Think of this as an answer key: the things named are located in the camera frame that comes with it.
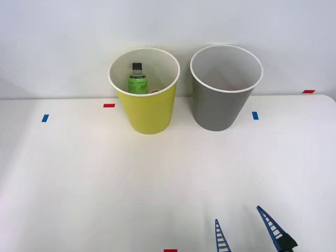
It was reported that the grey plastic waste bin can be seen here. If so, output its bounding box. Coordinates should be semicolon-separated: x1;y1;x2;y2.
190;44;264;132

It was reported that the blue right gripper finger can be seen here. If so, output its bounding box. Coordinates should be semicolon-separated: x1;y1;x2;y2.
256;205;299;252
214;218;229;252

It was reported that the green-label bottle with black cap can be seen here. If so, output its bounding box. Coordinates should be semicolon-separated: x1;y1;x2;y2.
127;62;150;95

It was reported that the yellow-green plastic waste bin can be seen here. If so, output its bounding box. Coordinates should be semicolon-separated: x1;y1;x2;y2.
108;47;181;135

